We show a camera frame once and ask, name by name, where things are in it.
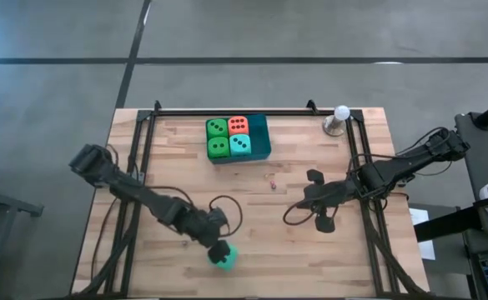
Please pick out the black flat bar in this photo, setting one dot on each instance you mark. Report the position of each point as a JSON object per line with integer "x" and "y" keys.
{"x": 448, "y": 223}

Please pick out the orange foam die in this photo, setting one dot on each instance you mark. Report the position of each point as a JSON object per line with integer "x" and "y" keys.
{"x": 238, "y": 125}

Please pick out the white bulb on metal stand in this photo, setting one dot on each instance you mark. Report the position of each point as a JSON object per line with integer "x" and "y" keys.
{"x": 336, "y": 123}

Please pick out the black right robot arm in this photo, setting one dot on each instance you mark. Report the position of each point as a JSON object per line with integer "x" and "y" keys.
{"x": 406, "y": 164}

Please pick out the black aluminium table frame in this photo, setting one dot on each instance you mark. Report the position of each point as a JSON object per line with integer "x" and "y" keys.
{"x": 185, "y": 112}

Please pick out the black frame clamp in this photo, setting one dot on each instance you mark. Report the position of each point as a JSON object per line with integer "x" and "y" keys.
{"x": 157, "y": 105}
{"x": 311, "y": 106}

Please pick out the white paper sheet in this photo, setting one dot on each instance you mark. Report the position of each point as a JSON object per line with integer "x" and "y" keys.
{"x": 419, "y": 216}

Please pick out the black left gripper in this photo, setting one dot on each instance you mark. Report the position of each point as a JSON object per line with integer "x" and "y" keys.
{"x": 204, "y": 231}

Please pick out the teal foam die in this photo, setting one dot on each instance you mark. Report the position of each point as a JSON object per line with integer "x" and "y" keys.
{"x": 240, "y": 145}
{"x": 232, "y": 261}

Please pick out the green foam die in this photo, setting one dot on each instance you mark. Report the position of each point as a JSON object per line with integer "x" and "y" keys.
{"x": 218, "y": 147}
{"x": 217, "y": 128}

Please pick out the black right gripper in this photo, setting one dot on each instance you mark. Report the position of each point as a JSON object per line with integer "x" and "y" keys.
{"x": 327, "y": 195}

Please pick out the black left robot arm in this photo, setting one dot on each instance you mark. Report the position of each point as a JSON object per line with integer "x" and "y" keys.
{"x": 143, "y": 193}

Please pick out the black metal stand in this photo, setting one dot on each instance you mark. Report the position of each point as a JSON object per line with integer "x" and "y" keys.
{"x": 14, "y": 204}

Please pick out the blue plastic bin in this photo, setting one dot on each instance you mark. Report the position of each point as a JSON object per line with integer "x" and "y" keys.
{"x": 260, "y": 137}

